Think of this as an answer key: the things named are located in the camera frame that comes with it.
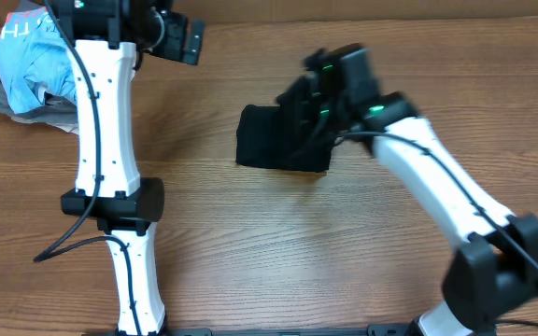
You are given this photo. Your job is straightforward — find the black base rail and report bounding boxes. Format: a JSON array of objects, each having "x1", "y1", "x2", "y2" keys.
[{"x1": 81, "y1": 322, "x2": 419, "y2": 336}]

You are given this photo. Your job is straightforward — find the light blue printed t-shirt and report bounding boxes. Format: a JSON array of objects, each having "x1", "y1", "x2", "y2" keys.
[{"x1": 0, "y1": 7, "x2": 76, "y2": 115}]

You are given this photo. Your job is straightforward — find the black t-shirt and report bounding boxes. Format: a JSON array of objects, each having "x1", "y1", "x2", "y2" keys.
[{"x1": 235, "y1": 105, "x2": 332, "y2": 173}]

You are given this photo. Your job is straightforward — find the grey garment in pile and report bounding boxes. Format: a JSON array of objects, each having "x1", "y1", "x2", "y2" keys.
[{"x1": 0, "y1": 1, "x2": 78, "y2": 125}]

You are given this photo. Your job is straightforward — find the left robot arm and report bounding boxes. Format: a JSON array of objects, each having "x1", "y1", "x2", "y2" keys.
[{"x1": 35, "y1": 0, "x2": 205, "y2": 335}]

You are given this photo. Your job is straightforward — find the beige garment in pile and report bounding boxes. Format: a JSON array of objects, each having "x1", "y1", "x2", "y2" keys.
[{"x1": 11, "y1": 117, "x2": 78, "y2": 135}]

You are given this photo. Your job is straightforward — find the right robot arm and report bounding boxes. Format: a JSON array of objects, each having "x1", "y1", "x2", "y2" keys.
[{"x1": 273, "y1": 44, "x2": 538, "y2": 335}]

